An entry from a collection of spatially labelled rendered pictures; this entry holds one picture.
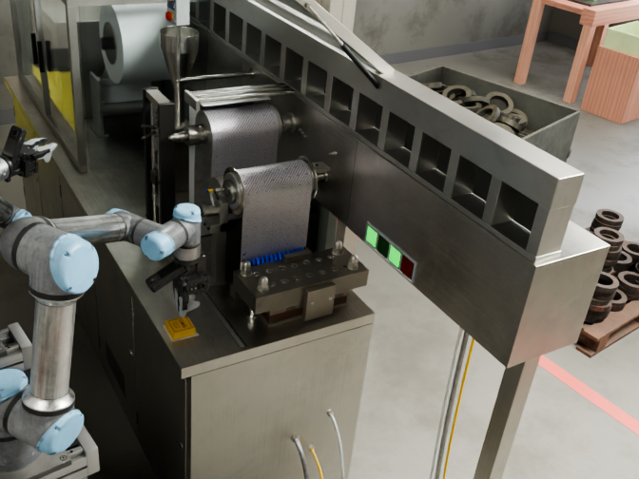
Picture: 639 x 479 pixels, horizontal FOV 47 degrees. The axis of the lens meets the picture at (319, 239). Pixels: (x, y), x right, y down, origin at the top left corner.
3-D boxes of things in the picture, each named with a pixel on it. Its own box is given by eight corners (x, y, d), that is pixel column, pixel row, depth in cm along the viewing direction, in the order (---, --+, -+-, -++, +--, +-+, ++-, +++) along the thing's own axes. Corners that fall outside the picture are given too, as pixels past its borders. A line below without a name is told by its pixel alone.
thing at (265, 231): (240, 263, 233) (242, 212, 223) (304, 248, 244) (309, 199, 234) (241, 263, 232) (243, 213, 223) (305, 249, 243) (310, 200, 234)
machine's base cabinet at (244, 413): (27, 224, 433) (9, 84, 389) (134, 205, 464) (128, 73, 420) (187, 567, 253) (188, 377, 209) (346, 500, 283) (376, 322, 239)
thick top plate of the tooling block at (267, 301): (232, 286, 230) (233, 270, 227) (340, 260, 249) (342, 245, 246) (255, 315, 218) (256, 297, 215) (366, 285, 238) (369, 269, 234)
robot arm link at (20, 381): (8, 396, 188) (1, 355, 181) (48, 417, 183) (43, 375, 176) (-31, 426, 179) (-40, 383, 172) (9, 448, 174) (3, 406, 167)
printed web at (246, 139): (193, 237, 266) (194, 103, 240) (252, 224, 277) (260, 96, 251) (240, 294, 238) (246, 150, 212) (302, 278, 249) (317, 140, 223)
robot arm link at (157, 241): (128, 254, 195) (155, 237, 204) (163, 267, 191) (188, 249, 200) (127, 228, 191) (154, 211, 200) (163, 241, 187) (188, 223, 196)
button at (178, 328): (164, 327, 221) (164, 320, 220) (186, 321, 224) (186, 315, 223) (173, 340, 216) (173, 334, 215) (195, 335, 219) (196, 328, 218)
